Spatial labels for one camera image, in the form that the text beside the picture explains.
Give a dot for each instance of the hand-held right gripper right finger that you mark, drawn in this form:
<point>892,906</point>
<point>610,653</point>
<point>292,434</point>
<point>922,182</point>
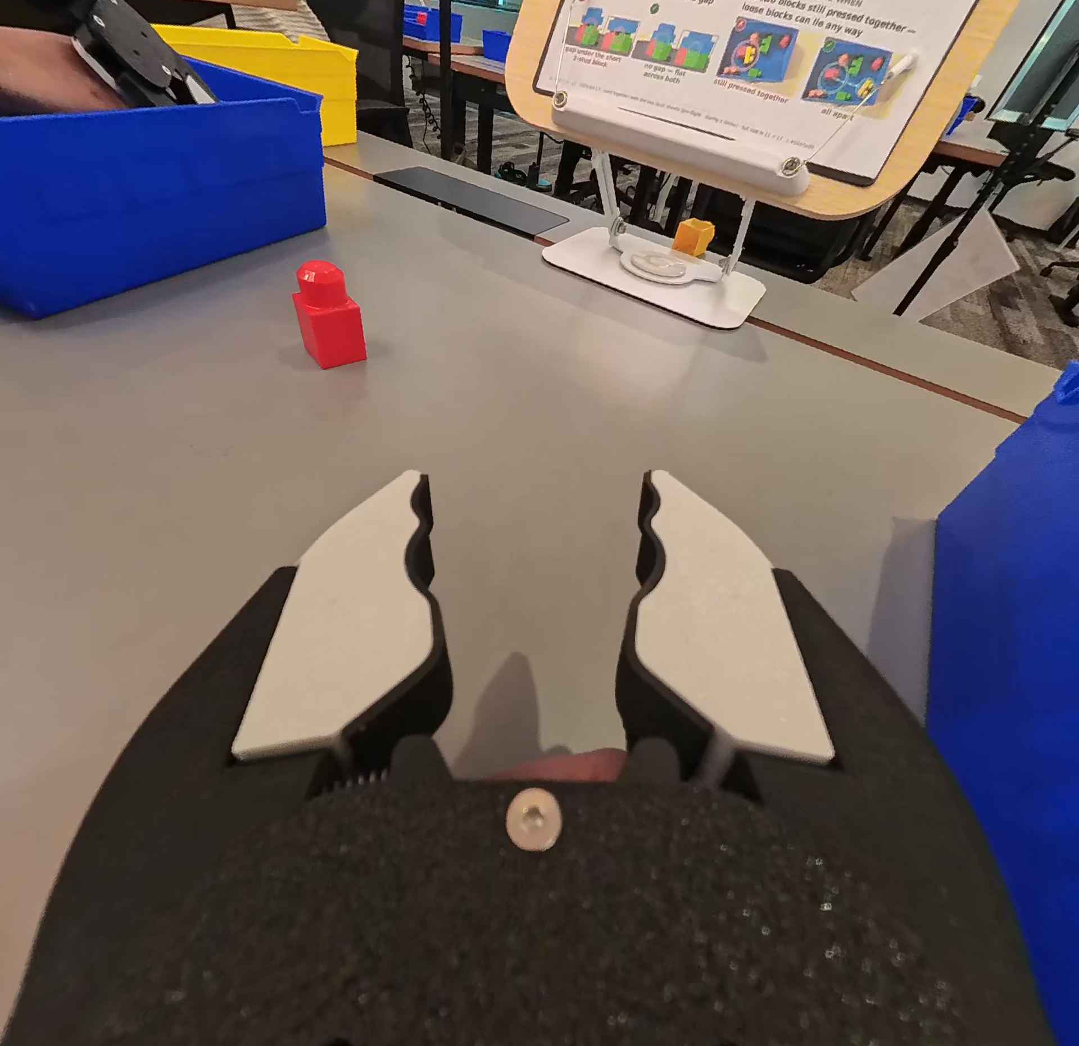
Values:
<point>729,633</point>

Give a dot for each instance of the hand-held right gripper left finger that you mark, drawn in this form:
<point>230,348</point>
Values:
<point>341,633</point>

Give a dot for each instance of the blue plastic bin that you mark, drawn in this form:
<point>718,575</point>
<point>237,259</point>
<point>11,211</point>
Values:
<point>152,195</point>
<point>1012,676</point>

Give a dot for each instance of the red toy block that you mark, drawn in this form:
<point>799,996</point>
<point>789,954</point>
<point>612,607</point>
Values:
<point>331,325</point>

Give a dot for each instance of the person's left hand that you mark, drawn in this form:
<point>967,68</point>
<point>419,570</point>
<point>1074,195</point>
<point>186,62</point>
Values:
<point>42,72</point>

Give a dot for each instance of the yellow plastic bin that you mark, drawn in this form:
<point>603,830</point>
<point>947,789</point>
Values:
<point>287,69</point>

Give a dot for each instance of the small blue tray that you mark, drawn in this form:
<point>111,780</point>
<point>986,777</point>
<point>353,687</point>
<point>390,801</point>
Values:
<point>435,23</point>

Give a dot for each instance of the black inset table panel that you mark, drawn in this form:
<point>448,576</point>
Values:
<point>472,200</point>

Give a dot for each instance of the small orange cube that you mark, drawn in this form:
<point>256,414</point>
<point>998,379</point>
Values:
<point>695,236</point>

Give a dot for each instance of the black tripod stand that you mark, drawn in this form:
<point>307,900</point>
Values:
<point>995,187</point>

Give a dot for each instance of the wooden clipboard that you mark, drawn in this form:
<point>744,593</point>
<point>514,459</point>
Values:
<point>970,128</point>

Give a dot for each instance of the printed instruction sheet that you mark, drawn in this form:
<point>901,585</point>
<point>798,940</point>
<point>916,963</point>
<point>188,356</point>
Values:
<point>725,35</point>

